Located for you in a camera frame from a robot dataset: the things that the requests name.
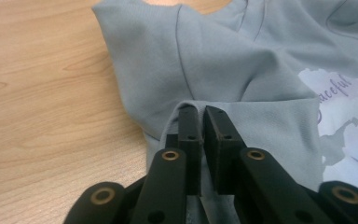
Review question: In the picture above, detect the grey printed T-shirt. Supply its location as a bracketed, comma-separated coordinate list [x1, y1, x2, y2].
[91, 0, 358, 224]

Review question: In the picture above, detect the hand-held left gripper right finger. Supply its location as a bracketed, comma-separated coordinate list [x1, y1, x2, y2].
[202, 105, 248, 196]

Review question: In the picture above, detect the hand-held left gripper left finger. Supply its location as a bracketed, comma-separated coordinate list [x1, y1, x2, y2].
[164, 104, 205, 198]

